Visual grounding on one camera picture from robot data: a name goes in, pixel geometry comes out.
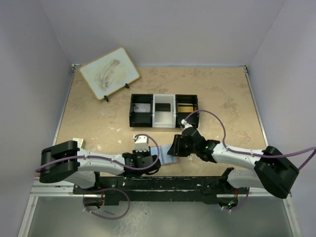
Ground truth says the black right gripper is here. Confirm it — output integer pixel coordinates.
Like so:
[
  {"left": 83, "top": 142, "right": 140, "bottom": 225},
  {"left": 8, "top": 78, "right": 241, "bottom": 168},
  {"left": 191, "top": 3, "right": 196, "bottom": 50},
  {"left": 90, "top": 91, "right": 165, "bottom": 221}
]
[{"left": 167, "top": 134, "right": 198, "bottom": 157}]

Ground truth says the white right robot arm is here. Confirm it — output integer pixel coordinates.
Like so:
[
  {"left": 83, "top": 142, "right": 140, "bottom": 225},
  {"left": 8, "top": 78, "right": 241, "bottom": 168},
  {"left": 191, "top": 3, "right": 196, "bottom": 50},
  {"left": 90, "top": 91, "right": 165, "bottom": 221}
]
[{"left": 167, "top": 127, "right": 299, "bottom": 199}]

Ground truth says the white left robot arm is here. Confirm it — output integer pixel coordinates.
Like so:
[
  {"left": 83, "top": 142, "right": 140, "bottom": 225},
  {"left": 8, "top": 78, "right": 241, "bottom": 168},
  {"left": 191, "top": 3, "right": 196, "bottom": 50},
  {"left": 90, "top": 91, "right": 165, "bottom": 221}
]
[{"left": 36, "top": 141, "right": 161, "bottom": 194}]

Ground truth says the gold card in bin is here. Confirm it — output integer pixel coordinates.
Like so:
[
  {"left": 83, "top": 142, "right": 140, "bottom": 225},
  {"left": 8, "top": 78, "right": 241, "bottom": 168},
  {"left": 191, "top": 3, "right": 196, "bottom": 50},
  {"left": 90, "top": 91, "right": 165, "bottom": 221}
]
[{"left": 177, "top": 104, "right": 195, "bottom": 113}]

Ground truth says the black card in bin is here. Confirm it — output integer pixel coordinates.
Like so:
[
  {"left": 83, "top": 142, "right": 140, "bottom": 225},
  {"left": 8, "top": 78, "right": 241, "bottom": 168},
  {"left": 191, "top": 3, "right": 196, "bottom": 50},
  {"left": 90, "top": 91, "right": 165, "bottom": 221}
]
[{"left": 155, "top": 103, "right": 171, "bottom": 112}]

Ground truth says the silver card in bin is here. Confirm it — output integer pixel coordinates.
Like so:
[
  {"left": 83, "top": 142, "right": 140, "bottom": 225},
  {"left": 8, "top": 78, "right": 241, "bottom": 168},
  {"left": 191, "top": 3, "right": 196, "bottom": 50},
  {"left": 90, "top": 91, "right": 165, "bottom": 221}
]
[{"left": 133, "top": 103, "right": 151, "bottom": 113}]

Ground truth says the white middle bin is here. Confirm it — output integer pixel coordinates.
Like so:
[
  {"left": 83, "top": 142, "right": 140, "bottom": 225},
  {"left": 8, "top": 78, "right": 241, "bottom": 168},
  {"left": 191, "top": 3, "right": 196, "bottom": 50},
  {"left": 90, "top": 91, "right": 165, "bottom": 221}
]
[{"left": 153, "top": 94, "right": 176, "bottom": 128}]

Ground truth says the black left bin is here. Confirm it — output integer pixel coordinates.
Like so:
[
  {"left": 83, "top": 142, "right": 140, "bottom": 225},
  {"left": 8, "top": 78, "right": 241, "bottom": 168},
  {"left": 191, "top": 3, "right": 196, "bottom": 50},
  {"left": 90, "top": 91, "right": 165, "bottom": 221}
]
[{"left": 129, "top": 94, "right": 153, "bottom": 128}]

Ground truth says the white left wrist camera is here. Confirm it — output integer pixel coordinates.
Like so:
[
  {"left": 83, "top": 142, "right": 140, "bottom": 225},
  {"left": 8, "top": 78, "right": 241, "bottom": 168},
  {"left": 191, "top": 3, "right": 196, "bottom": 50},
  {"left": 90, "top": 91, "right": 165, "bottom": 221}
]
[{"left": 133, "top": 135, "right": 150, "bottom": 153}]

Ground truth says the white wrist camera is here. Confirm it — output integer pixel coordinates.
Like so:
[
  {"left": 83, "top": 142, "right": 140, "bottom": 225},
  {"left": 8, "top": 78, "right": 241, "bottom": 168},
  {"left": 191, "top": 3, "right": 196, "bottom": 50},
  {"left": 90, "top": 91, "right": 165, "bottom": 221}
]
[
  {"left": 133, "top": 135, "right": 150, "bottom": 153},
  {"left": 181, "top": 119, "right": 193, "bottom": 130}
]

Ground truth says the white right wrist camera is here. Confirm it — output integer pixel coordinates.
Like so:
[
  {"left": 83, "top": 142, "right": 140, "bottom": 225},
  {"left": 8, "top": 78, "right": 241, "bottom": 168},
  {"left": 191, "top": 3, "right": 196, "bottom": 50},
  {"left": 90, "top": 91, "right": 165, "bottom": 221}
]
[{"left": 181, "top": 119, "right": 193, "bottom": 130}]

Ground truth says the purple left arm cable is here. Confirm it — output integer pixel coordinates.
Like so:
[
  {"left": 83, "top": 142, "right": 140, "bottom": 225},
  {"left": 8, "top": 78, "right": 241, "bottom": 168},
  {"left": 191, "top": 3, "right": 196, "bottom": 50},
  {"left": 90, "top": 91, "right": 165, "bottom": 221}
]
[{"left": 35, "top": 134, "right": 160, "bottom": 173}]

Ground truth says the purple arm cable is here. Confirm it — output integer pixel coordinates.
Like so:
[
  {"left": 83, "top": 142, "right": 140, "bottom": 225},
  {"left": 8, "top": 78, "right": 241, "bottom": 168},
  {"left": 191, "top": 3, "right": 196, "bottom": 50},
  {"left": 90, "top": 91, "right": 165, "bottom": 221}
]
[
  {"left": 185, "top": 110, "right": 316, "bottom": 171},
  {"left": 35, "top": 134, "right": 160, "bottom": 173}
]

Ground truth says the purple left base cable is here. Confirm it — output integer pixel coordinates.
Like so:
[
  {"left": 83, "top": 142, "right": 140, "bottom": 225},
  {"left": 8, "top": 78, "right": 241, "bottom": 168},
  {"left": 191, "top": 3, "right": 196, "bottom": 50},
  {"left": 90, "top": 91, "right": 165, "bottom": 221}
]
[{"left": 82, "top": 186, "right": 131, "bottom": 220}]

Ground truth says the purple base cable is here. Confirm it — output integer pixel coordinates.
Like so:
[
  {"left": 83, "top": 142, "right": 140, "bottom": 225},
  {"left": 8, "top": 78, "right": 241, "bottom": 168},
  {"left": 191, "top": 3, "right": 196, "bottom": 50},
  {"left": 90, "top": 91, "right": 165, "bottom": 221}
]
[
  {"left": 221, "top": 185, "right": 250, "bottom": 213},
  {"left": 82, "top": 186, "right": 131, "bottom": 220}
]

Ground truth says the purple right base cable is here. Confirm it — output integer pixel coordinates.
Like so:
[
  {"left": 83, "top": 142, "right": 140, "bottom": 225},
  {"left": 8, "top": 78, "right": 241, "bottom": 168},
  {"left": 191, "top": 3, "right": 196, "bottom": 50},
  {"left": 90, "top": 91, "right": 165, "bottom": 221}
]
[{"left": 221, "top": 185, "right": 250, "bottom": 213}]

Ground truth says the whiteboard with orange frame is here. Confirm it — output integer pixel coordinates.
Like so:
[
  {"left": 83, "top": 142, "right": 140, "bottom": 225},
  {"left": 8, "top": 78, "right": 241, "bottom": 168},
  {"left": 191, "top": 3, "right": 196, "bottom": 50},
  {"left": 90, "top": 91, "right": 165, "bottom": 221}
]
[{"left": 79, "top": 47, "right": 140, "bottom": 101}]

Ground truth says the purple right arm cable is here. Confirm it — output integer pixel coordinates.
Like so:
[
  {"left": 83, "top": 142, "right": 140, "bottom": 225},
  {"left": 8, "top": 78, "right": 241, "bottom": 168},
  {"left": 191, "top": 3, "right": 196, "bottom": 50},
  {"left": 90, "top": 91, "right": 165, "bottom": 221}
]
[{"left": 185, "top": 110, "right": 316, "bottom": 171}]

